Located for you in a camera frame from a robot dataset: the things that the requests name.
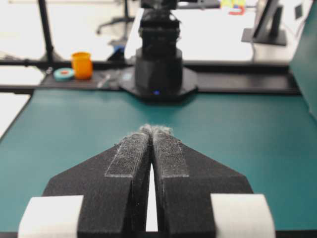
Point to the black monitor stand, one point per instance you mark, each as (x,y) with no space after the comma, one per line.
(266,29)

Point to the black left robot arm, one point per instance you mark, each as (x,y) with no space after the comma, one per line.
(158,73)

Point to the teal tape roll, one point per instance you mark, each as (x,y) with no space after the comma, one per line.
(63,74)

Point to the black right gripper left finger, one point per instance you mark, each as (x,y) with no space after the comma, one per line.
(102,197)

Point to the black metal frame pole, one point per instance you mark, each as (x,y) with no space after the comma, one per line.
(46,30)

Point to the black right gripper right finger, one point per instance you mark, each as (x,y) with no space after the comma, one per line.
(202,198)

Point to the orange plastic cup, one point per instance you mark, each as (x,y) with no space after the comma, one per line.
(82,65)

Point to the red horseshoe magnet toy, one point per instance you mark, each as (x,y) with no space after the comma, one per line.
(237,10)

